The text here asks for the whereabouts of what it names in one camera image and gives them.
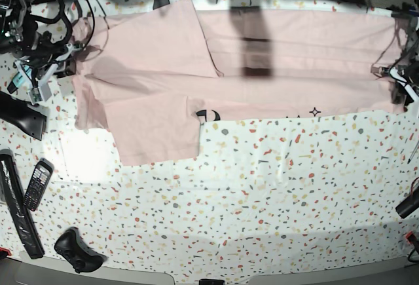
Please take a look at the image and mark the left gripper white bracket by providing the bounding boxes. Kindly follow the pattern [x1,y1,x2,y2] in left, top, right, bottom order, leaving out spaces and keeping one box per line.
[371,64,418,102]

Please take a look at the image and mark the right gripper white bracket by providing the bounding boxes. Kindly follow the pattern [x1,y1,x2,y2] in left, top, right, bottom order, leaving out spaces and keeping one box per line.
[14,43,82,105]

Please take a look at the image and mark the pink T-shirt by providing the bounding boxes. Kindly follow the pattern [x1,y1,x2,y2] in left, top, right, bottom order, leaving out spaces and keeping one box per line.
[73,0,408,166]

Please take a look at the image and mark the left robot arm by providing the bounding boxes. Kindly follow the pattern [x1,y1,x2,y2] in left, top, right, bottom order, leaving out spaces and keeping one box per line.
[371,2,418,106]

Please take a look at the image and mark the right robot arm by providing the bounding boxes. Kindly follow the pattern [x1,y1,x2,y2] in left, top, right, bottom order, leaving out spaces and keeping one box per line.
[1,0,90,105]

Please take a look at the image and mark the teal highlighter marker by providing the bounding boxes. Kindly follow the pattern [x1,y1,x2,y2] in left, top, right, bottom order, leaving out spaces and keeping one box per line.
[7,69,31,94]

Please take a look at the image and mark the black stapler tool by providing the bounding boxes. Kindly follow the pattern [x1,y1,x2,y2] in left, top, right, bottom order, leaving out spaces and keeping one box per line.
[1,92,47,140]

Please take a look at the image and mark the grey pen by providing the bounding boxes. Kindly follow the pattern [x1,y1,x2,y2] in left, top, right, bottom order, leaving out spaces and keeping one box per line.
[407,140,419,164]

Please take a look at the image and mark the black remote control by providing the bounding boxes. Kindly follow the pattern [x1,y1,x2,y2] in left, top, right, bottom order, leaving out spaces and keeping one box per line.
[24,159,54,212]

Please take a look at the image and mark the long black bar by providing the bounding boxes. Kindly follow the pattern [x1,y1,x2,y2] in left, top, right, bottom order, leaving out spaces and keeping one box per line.
[1,149,45,259]

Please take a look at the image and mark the black game controller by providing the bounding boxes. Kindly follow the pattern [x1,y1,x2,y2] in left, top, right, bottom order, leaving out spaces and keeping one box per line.
[54,227,105,274]

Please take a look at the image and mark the small red black clip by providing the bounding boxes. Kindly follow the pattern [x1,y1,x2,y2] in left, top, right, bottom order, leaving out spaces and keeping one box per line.
[405,231,418,244]

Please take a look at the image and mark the black cylinder with wires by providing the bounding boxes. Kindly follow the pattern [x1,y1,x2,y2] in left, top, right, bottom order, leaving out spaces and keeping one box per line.
[395,178,419,219]

